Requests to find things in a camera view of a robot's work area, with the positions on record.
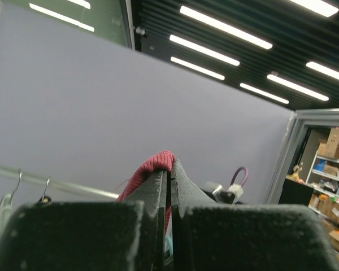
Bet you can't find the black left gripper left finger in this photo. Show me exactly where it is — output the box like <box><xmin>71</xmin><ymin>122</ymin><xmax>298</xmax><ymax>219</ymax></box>
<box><xmin>0</xmin><ymin>171</ymin><xmax>167</xmax><ymax>270</ymax></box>

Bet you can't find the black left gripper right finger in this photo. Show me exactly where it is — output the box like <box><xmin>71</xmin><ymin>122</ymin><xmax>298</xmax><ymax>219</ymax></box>
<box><xmin>171</xmin><ymin>161</ymin><xmax>339</xmax><ymax>270</ymax></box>

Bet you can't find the red tank top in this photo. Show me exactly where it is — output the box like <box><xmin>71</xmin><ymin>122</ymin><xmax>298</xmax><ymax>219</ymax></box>
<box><xmin>115</xmin><ymin>150</ymin><xmax>176</xmax><ymax>235</ymax></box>

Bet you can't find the pale green plastic hanger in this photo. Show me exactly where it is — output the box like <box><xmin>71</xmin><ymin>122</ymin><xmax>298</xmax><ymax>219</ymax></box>
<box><xmin>0</xmin><ymin>169</ymin><xmax>23</xmax><ymax>238</ymax></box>

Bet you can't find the teal plastic hanger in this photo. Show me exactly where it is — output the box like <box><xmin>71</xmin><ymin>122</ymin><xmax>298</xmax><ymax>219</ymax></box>
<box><xmin>165</xmin><ymin>235</ymin><xmax>173</xmax><ymax>256</ymax></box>

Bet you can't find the yellow plastic hanger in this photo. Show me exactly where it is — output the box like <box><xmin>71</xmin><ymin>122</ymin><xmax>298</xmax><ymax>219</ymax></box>
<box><xmin>37</xmin><ymin>177</ymin><xmax>52</xmax><ymax>203</ymax></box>

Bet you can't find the storage shelf with boxes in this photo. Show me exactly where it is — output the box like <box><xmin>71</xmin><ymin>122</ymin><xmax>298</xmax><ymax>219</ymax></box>
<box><xmin>285</xmin><ymin>126</ymin><xmax>339</xmax><ymax>266</ymax></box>

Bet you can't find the metal clothes rack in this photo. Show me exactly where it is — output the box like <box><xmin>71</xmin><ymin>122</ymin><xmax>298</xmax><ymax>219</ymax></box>
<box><xmin>0</xmin><ymin>165</ymin><xmax>119</xmax><ymax>199</ymax></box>

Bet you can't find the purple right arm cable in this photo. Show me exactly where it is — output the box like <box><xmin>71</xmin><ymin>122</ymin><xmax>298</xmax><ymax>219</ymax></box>
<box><xmin>231</xmin><ymin>166</ymin><xmax>249</xmax><ymax>189</ymax></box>

